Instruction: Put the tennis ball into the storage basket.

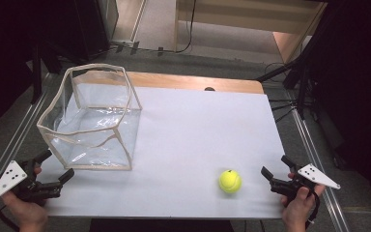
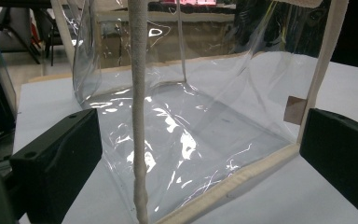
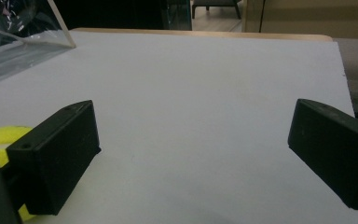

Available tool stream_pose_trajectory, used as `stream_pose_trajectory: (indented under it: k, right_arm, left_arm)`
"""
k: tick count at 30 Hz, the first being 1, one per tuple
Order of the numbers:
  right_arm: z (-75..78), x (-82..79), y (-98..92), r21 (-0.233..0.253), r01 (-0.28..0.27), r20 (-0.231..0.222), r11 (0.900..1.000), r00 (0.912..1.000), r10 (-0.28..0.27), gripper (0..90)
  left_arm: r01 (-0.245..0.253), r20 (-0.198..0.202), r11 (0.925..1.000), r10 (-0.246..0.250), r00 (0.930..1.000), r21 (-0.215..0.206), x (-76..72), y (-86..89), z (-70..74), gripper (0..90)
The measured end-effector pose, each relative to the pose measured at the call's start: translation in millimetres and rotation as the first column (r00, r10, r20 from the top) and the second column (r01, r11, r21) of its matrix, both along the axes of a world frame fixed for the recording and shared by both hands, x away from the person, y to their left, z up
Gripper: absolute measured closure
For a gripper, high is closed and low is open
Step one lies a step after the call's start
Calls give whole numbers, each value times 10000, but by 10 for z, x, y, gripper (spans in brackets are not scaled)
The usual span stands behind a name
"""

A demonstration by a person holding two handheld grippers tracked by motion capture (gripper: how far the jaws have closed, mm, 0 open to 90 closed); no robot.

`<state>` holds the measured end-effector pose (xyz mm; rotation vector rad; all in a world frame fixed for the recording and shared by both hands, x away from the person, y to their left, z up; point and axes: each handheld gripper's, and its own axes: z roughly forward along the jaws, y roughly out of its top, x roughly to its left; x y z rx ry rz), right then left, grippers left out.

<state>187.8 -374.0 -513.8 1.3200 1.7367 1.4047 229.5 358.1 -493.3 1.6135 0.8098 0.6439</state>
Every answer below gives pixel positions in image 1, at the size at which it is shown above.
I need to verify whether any black hanging cable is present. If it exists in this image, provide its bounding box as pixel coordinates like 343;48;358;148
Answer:
109;0;197;55

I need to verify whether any white table mat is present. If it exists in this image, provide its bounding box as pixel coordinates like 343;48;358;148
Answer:
38;86;286;220

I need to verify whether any person's right hand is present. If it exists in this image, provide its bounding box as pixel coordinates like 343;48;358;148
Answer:
280;172;327;232

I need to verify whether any clear plastic box beige trim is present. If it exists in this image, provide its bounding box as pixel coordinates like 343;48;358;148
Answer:
36;63;143;171

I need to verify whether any black tripod stand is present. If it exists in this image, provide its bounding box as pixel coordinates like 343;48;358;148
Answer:
255;42;324;121

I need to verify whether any yellow tennis ball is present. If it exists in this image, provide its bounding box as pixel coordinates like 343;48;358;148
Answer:
218;169;243;194

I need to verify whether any black cabinet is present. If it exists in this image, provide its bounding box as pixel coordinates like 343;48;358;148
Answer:
72;0;120;63

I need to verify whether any beige wooden partition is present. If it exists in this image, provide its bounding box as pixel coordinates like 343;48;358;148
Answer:
174;0;328;64

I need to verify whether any person's left hand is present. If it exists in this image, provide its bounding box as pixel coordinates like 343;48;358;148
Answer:
0;165;50;232

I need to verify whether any black upright stand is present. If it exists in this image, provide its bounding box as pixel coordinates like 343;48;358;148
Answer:
30;42;44;104

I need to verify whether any metal floor rail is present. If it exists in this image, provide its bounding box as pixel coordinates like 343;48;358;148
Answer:
290;107;352;232
0;74;53;217

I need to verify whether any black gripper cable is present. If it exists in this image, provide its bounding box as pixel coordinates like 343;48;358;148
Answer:
304;189;322;230
0;176;21;232

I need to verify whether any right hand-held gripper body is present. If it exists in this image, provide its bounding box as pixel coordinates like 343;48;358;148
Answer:
269;162;342;202

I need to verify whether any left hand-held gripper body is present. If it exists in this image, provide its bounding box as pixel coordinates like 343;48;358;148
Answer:
0;159;62;204

